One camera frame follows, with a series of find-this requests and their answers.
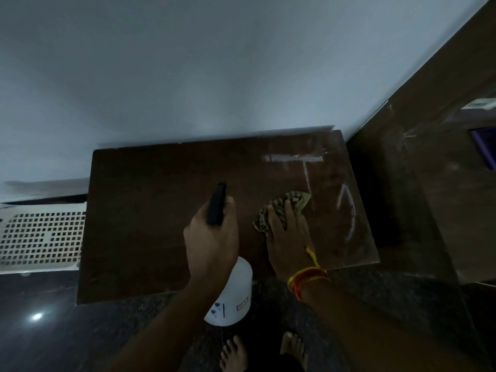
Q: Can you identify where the person's left forearm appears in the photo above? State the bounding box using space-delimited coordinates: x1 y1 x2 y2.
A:
104 276 235 372

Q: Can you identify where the brown wooden cabinet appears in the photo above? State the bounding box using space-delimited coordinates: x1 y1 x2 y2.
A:
346 0 496 288

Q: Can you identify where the brown wooden side table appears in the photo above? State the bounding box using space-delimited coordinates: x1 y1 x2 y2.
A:
75 129 380 306

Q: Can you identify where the white flat object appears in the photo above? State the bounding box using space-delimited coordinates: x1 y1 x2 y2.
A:
460 98 496 111

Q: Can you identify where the white perforated plastic basket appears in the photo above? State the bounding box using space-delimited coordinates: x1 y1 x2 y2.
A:
0 202 88 275

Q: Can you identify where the person's left foot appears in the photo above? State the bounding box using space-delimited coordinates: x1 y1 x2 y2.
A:
219 336 249 372

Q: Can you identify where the patterned cleaning cloth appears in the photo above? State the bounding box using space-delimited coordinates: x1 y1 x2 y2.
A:
253 191 312 241

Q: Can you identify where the yellow orange thread wristband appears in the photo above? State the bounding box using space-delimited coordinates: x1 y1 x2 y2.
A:
287 247 331 301

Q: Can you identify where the person's foot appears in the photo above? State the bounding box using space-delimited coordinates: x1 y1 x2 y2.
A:
280 331 309 372
219 336 249 372

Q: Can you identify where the person's left hand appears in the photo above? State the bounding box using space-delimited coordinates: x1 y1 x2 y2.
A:
183 195 239 284

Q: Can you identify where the purple flat object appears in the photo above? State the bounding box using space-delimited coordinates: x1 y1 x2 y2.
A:
469 127 496 171

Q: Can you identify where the person's right forearm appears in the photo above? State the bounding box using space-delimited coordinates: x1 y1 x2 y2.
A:
291 276 483 372

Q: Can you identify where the white spray bottle black nozzle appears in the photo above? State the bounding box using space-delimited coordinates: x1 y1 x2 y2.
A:
204 181 253 327

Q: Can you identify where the person's right foot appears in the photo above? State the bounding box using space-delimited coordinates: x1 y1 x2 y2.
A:
280 331 309 372

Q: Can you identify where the person's right hand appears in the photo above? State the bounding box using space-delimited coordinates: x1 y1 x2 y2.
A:
267 199 317 282

